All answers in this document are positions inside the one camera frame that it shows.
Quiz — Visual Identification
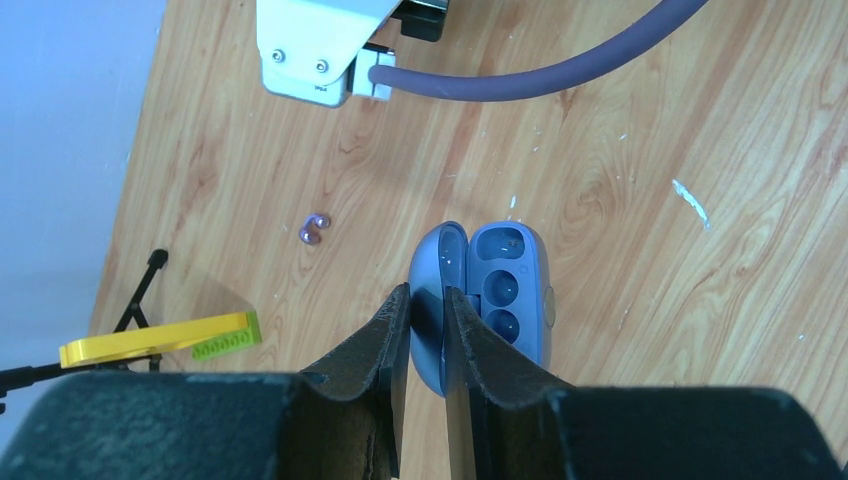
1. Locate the yellow green toy block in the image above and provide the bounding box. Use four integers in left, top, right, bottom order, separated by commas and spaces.
59, 311, 262, 369

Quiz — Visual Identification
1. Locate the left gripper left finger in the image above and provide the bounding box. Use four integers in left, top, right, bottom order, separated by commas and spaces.
1, 284, 411, 479

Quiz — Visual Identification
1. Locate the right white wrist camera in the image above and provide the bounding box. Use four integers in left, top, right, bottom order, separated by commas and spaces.
255, 0, 452, 109

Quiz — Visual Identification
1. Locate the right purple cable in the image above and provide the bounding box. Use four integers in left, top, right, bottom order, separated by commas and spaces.
367, 0, 710, 104

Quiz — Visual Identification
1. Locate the lavender oval charging case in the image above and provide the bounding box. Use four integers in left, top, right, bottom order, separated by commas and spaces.
408, 221, 556, 395

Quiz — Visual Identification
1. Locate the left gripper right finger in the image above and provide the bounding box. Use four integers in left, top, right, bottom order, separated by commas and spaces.
444, 287, 845, 479

